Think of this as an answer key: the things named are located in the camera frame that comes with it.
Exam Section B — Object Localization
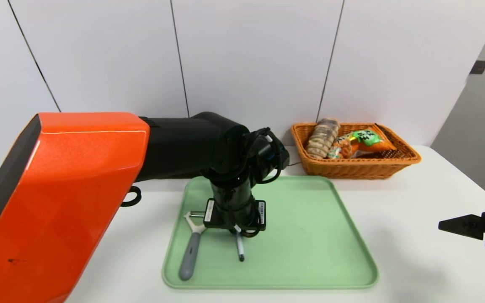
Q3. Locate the orange snack bag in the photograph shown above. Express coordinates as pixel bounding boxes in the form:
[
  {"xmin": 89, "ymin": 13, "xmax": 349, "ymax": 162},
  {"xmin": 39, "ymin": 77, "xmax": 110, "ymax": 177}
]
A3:
[{"xmin": 328, "ymin": 128, "xmax": 397, "ymax": 159}]

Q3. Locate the purple swirl bread roll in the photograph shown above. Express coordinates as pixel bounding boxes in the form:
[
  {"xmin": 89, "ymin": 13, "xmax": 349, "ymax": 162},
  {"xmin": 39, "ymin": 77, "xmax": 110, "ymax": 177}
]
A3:
[{"xmin": 306, "ymin": 117, "xmax": 341, "ymax": 159}]

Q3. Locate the white pen black tip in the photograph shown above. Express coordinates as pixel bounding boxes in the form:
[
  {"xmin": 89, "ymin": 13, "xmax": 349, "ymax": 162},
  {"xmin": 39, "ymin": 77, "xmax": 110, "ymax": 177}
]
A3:
[{"xmin": 234, "ymin": 225, "xmax": 245, "ymax": 262}]

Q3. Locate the orange wicker basket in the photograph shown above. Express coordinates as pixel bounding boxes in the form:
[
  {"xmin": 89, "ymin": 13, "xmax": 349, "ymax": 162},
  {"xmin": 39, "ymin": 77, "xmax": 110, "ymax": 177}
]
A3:
[{"xmin": 291, "ymin": 122, "xmax": 422, "ymax": 179}]

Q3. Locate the light green plastic tray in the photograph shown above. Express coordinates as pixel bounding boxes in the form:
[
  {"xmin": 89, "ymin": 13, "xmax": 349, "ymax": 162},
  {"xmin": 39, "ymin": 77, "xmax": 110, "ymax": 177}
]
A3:
[{"xmin": 162, "ymin": 175, "xmax": 379, "ymax": 290}]

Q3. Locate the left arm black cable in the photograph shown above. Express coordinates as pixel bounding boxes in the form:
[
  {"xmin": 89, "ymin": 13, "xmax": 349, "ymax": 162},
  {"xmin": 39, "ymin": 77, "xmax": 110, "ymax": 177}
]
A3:
[{"xmin": 242, "ymin": 128, "xmax": 287, "ymax": 186}]

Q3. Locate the white peeler grey handle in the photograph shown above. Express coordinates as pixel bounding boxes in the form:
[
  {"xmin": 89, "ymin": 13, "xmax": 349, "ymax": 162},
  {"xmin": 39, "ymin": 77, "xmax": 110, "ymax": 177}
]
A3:
[{"xmin": 179, "ymin": 212, "xmax": 207, "ymax": 282}]

